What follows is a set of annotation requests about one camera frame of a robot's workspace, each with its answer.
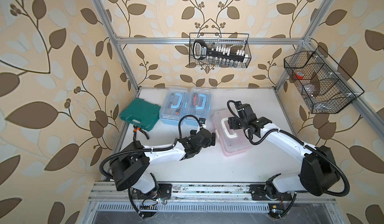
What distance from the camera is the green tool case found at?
0.97 metres

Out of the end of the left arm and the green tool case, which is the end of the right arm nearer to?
the end of the left arm

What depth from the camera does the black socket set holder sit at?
2.76 ft

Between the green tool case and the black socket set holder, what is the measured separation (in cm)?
43

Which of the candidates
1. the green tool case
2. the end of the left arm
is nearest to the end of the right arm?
the end of the left arm
